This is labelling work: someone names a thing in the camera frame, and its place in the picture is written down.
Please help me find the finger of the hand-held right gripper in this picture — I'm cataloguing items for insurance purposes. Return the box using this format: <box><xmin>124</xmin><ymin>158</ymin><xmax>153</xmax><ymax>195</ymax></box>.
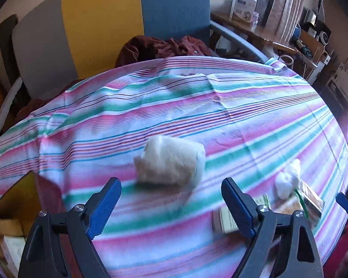
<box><xmin>335</xmin><ymin>184</ymin><xmax>348</xmax><ymax>218</ymax></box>

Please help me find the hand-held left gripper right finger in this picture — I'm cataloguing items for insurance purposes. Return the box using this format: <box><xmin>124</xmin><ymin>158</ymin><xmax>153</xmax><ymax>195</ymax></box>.
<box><xmin>221</xmin><ymin>177</ymin><xmax>325</xmax><ymax>278</ymax></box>

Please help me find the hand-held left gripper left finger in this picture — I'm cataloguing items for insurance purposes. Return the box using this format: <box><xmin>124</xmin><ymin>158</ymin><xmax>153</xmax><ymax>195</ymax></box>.
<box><xmin>17</xmin><ymin>177</ymin><xmax>122</xmax><ymax>278</ymax></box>

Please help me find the beige packet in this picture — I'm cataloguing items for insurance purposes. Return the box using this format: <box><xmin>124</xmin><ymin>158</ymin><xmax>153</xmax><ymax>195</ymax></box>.
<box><xmin>211</xmin><ymin>194</ymin><xmax>279</xmax><ymax>234</ymax></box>

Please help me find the clear packet with green strip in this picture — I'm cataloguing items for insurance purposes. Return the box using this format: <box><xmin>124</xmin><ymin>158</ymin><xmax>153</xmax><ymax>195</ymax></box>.
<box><xmin>291</xmin><ymin>180</ymin><xmax>325</xmax><ymax>229</ymax></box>

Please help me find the white cloth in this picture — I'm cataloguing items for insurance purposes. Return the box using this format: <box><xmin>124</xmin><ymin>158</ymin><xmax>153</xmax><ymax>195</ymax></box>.
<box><xmin>133</xmin><ymin>135</ymin><xmax>206</xmax><ymax>186</ymax></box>

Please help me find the gold tin box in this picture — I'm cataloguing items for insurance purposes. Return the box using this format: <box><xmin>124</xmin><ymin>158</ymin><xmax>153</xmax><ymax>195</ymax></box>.
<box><xmin>0</xmin><ymin>171</ymin><xmax>65</xmax><ymax>278</ymax></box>

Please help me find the beige sponge block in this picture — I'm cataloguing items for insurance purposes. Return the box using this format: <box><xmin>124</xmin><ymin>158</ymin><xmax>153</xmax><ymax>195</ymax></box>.
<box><xmin>0</xmin><ymin>218</ymin><xmax>25</xmax><ymax>238</ymax></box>

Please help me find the white packet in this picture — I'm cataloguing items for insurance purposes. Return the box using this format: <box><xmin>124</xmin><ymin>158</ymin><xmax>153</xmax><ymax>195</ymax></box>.
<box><xmin>3</xmin><ymin>234</ymin><xmax>26</xmax><ymax>270</ymax></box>

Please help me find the striped tablecloth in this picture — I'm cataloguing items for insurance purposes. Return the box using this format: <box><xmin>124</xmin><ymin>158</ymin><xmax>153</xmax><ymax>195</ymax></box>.
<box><xmin>0</xmin><ymin>56</ymin><xmax>348</xmax><ymax>278</ymax></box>

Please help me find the white cup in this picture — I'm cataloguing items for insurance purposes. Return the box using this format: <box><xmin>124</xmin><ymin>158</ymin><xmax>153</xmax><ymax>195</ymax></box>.
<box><xmin>278</xmin><ymin>54</ymin><xmax>295</xmax><ymax>67</ymax></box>

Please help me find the dark red cloth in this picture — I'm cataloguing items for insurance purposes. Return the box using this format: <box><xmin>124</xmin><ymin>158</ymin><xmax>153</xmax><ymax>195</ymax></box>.
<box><xmin>114</xmin><ymin>35</ymin><xmax>218</xmax><ymax>67</ymax></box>

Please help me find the wooden desk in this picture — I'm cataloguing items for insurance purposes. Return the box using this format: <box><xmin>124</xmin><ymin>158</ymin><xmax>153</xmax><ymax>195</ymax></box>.
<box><xmin>210</xmin><ymin>12</ymin><xmax>331</xmax><ymax>84</ymax></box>

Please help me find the silver stereo set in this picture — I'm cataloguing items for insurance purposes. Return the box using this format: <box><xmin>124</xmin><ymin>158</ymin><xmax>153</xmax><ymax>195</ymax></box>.
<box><xmin>302</xmin><ymin>6</ymin><xmax>332</xmax><ymax>45</ymax></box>

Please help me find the grey yellow blue chair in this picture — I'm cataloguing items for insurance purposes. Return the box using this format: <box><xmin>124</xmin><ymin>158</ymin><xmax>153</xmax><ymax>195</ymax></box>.
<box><xmin>0</xmin><ymin>0</ymin><xmax>267</xmax><ymax>139</ymax></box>

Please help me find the white cardboard box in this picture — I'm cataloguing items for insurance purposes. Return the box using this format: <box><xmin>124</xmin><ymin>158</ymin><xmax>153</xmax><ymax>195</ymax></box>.
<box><xmin>230</xmin><ymin>0</ymin><xmax>258</xmax><ymax>22</ymax></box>

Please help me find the pink patterned curtain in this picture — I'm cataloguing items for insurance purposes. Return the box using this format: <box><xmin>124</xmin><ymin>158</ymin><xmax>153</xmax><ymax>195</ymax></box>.
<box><xmin>261</xmin><ymin>0</ymin><xmax>306</xmax><ymax>44</ymax></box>

